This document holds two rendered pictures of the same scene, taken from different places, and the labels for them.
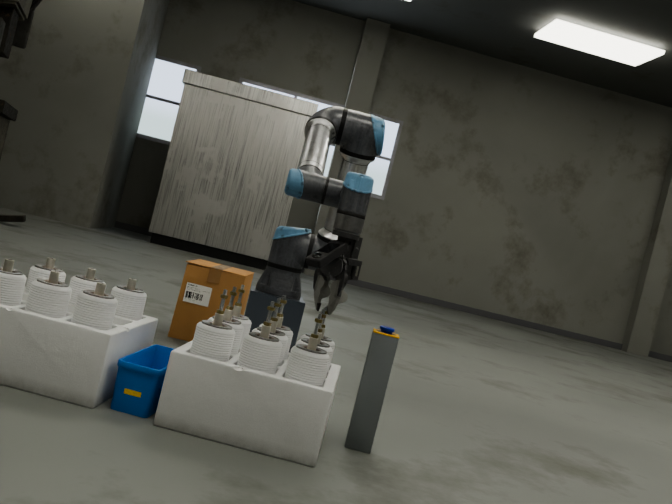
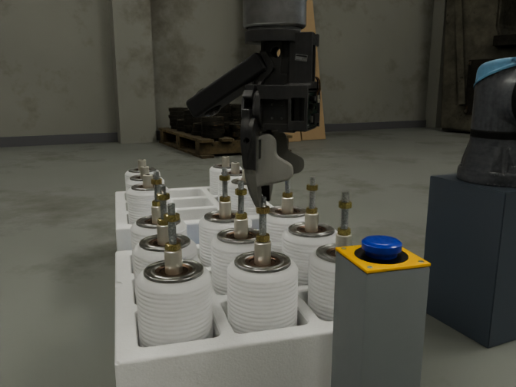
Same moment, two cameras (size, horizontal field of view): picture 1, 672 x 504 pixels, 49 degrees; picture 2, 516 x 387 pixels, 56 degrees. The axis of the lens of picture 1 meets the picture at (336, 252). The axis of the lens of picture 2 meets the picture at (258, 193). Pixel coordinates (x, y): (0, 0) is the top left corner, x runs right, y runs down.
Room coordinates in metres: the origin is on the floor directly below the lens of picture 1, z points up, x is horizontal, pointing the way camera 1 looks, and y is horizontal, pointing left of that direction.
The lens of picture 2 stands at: (1.69, -0.58, 0.48)
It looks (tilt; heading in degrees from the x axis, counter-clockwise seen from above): 13 degrees down; 71
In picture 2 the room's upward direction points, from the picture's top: straight up
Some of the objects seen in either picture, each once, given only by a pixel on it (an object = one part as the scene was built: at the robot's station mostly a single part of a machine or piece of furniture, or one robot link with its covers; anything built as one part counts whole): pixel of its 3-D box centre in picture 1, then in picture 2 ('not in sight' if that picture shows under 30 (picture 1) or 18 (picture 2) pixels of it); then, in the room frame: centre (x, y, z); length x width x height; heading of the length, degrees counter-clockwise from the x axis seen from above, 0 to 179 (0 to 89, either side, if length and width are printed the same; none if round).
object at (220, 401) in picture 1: (255, 392); (242, 330); (1.90, 0.11, 0.09); 0.39 x 0.39 x 0.18; 87
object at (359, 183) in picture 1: (355, 195); not in sight; (1.91, -0.01, 0.64); 0.09 x 0.08 x 0.11; 4
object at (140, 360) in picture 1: (152, 378); not in sight; (1.89, 0.38, 0.06); 0.30 x 0.11 x 0.12; 176
